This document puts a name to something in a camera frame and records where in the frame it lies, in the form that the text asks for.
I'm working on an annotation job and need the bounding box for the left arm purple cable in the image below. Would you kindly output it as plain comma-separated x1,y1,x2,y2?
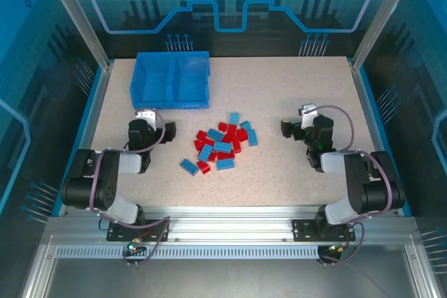
89,107,172,268

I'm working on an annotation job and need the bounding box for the blue divided plastic bin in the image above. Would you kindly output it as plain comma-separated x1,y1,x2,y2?
129,50,212,110

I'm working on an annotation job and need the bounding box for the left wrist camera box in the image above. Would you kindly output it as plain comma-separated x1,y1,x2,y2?
135,108,157,128

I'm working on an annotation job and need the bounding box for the aluminium mounting rail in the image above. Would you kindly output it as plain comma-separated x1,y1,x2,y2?
45,205,418,243

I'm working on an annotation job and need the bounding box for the aluminium table side rail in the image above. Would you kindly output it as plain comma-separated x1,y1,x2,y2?
55,62,115,218
350,62,401,215

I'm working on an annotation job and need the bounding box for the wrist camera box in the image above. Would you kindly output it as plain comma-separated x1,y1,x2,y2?
296,103,319,130
135,108,157,128

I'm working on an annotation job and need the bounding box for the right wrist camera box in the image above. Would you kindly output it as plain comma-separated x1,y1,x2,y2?
296,103,319,130

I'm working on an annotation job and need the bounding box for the aluminium frame post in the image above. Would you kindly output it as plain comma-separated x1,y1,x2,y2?
351,0,420,70
37,0,115,70

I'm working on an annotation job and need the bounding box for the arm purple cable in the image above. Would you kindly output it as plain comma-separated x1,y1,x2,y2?
89,107,172,268
303,104,394,268

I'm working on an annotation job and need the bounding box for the slotted grey cable duct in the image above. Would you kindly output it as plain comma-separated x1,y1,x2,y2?
54,245,324,261

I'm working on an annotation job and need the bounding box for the small circuit board with LED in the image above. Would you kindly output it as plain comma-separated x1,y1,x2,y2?
125,238,147,256
326,241,351,255

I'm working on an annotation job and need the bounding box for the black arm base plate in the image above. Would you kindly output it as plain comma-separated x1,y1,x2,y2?
291,219,356,242
106,219,170,242

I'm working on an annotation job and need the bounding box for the blue table edge trim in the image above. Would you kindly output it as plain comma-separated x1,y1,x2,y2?
51,66,105,217

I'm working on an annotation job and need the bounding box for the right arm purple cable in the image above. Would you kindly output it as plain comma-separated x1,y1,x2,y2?
303,104,394,268

